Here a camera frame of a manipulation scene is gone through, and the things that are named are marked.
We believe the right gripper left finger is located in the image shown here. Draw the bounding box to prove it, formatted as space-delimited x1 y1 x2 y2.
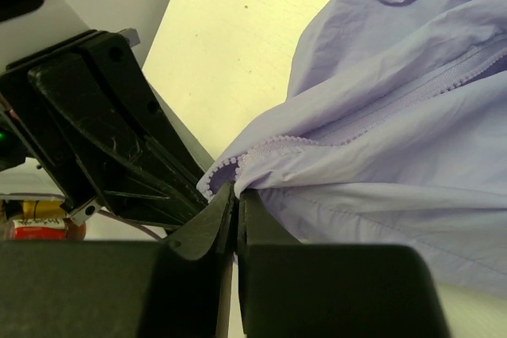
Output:
1 184 234 337

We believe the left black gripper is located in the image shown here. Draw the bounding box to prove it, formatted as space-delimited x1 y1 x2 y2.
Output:
1 30 206 230

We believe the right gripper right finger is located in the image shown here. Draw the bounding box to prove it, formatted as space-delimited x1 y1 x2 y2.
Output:
237 191 451 337

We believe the lavender purple jacket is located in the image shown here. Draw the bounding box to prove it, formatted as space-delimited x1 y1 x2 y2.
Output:
197 0 506 298

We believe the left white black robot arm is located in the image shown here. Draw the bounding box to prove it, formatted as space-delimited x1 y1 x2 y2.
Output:
1 0 206 231

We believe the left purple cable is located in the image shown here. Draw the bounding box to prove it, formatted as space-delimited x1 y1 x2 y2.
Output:
98 209 167 242

